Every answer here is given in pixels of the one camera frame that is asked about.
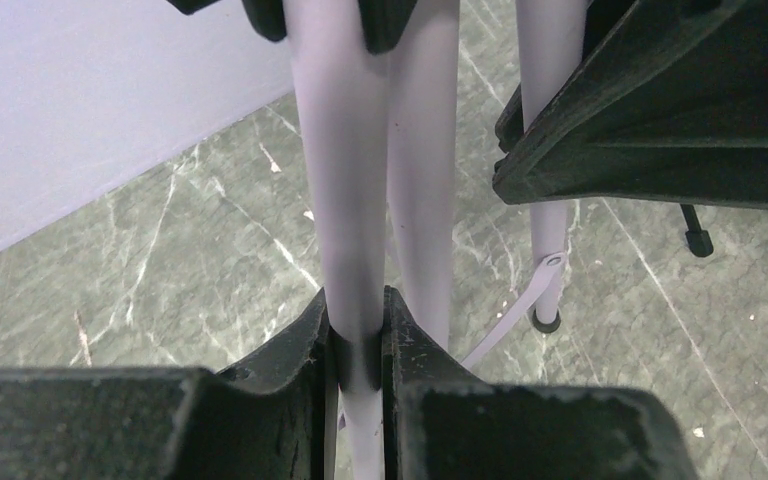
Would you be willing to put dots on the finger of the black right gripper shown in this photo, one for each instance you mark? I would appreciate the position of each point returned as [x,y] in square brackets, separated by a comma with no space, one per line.
[670,104]

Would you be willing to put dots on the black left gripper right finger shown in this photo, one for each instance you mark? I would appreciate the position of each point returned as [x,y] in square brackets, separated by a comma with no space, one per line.
[442,422]

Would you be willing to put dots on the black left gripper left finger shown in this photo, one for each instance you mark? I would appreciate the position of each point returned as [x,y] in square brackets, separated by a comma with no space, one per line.
[270,415]

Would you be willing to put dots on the lilac perforated music stand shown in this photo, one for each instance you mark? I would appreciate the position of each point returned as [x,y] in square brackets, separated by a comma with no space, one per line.
[376,89]

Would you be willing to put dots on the black microphone shock-mount stand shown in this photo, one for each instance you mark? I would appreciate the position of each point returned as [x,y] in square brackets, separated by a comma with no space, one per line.
[698,239]

